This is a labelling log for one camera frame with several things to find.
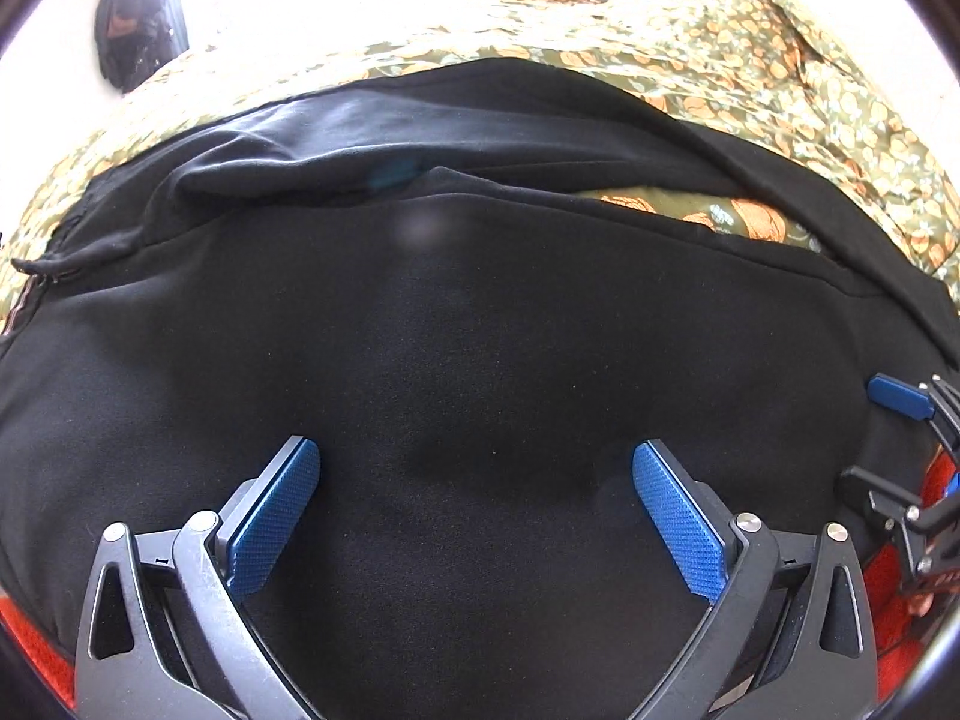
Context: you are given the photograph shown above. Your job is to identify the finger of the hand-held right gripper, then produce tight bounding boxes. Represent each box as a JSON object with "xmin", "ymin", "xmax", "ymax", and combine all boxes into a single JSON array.
[
  {"xmin": 866, "ymin": 375, "xmax": 944, "ymax": 421},
  {"xmin": 840, "ymin": 466, "xmax": 929, "ymax": 541}
]

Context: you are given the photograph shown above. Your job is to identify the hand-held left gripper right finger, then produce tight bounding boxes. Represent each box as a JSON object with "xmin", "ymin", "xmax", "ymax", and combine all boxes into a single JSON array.
[{"xmin": 631, "ymin": 441, "xmax": 880, "ymax": 720}]

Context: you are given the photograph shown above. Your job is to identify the green orange floral blanket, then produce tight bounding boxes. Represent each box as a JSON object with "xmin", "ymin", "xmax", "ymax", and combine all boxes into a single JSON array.
[{"xmin": 0, "ymin": 0, "xmax": 960, "ymax": 332}]

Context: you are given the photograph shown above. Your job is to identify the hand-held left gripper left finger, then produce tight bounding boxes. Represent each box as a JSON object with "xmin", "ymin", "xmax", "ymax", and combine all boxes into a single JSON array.
[{"xmin": 73, "ymin": 435, "xmax": 323, "ymax": 720}]

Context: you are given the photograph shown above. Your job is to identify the red cloth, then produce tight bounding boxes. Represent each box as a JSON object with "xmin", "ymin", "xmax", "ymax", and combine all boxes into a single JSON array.
[{"xmin": 0, "ymin": 457, "xmax": 952, "ymax": 713}]

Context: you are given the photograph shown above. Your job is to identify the black pants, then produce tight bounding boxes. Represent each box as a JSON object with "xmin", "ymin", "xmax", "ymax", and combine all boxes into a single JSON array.
[{"xmin": 0, "ymin": 56, "xmax": 960, "ymax": 720}]

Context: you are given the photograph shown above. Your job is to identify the black bag hanging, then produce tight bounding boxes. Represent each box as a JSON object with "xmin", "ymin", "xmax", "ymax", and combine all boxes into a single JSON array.
[{"xmin": 94, "ymin": 0, "xmax": 188, "ymax": 95}]

